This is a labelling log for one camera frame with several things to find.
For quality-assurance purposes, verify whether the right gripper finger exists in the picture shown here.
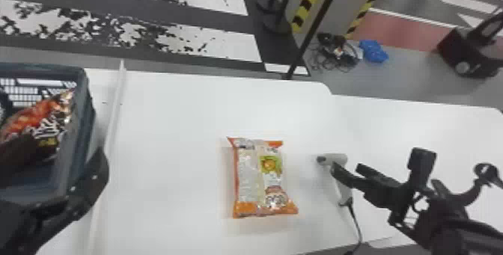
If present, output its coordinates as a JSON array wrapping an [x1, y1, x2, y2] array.
[[355, 162, 402, 191], [331, 162, 369, 191]]

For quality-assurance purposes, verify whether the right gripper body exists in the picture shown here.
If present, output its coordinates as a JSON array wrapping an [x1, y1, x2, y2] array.
[[362, 181, 416, 227]]

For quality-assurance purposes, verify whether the hand scanner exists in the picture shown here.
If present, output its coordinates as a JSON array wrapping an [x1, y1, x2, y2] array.
[[316, 153, 354, 207]]

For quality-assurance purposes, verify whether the orange snack packet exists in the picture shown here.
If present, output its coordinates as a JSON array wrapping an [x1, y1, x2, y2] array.
[[227, 136, 299, 219]]

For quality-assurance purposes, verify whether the blue bag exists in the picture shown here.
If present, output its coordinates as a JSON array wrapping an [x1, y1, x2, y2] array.
[[359, 38, 390, 64]]

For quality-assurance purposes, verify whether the blue basket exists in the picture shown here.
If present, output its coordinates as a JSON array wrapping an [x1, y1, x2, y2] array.
[[0, 62, 97, 211]]

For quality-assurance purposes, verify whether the red snack packet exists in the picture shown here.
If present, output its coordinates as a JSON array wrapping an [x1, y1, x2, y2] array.
[[0, 90, 76, 150]]

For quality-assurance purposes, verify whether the black cable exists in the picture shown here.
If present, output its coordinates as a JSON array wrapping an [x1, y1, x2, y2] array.
[[344, 198, 364, 255]]

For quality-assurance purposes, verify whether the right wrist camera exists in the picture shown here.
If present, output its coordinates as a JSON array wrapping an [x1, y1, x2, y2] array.
[[406, 147, 438, 191]]

